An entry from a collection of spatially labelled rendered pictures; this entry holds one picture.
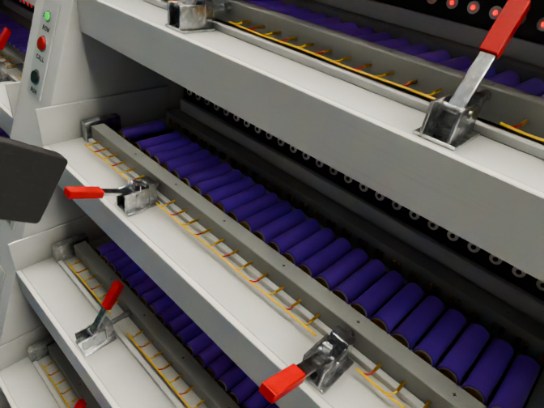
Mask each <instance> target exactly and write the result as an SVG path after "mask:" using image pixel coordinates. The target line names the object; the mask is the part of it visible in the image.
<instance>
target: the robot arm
mask: <svg viewBox="0 0 544 408"><path fill-rule="evenodd" d="M67 164H68V161H67V159H66V158H65V157H64V156H62V155H61V154H60V153H58V152H56V151H51V150H48V149H45V148H42V147H37V146H33V145H29V144H27V143H24V142H20V141H16V140H13V139H10V138H5V137H2V136H0V220H7V221H14V222H21V223H39V222H40V221H41V219H42V216H43V214H44V212H45V210H46V208H47V206H48V204H49V201H50V199H51V197H52V196H53V193H54V191H55V189H56V188H57V184H58V182H59V181H60V179H61V177H62V174H63V172H64V170H65V168H66V165H67Z"/></svg>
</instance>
